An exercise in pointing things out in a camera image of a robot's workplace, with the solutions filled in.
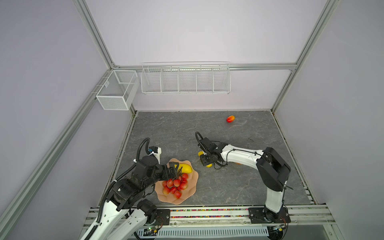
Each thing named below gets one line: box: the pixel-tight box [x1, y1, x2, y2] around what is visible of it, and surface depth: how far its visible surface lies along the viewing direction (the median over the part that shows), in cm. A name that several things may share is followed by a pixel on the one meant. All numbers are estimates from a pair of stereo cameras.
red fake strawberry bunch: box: [162, 166, 189, 199], surface depth 80 cm
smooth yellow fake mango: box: [174, 163, 193, 174], surface depth 85 cm
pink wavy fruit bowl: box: [155, 158, 199, 205], surface depth 81 cm
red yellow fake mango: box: [226, 115, 236, 123], surface depth 114 cm
